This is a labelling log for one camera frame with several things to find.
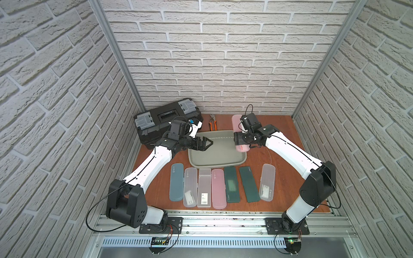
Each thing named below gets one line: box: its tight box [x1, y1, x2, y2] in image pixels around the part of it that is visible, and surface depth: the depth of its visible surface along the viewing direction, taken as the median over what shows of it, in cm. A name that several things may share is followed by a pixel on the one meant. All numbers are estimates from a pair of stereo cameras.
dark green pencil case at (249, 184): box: [238, 166, 261, 203], surface depth 87 cm
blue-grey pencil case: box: [169, 162, 184, 202], surface depth 89 cm
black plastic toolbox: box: [133, 97, 204, 149], surface depth 99 cm
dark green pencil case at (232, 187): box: [223, 166, 240, 204], surface depth 87 cm
